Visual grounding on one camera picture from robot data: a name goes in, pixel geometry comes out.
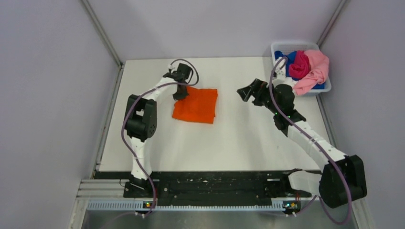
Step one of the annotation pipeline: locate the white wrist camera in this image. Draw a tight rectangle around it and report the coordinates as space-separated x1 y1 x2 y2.
168 64 177 72
273 69 286 86

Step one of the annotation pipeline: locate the orange t shirt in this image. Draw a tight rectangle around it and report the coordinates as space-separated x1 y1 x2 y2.
172 86 218 124

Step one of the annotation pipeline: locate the magenta t shirt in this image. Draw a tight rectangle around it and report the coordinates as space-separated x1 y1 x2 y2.
288 51 310 81

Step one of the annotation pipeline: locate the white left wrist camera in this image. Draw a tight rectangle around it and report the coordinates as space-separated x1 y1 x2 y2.
168 64 177 72

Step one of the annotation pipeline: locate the white t shirt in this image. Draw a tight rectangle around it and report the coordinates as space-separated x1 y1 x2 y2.
273 57 297 87

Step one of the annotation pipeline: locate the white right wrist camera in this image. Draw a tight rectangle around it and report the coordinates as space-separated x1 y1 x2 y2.
273 69 286 86

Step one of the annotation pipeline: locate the pink t shirt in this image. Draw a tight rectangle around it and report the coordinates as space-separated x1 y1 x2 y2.
293 50 330 96

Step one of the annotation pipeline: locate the blue t shirt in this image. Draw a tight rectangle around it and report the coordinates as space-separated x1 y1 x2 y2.
274 50 327 91

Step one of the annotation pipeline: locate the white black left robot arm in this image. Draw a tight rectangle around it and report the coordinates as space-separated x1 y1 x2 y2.
121 63 196 198

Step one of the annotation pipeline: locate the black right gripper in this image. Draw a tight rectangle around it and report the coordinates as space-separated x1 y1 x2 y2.
238 79 281 115

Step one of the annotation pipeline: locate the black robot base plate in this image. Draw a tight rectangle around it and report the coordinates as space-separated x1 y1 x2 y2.
94 171 312 209

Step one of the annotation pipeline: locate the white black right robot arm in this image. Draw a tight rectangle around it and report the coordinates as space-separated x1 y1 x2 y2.
237 79 368 208

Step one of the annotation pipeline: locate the white plastic laundry basket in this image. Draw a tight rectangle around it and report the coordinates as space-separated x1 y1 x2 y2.
271 41 331 96

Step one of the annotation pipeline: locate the aluminium frame rail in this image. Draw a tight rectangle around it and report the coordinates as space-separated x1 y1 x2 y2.
68 178 375 229

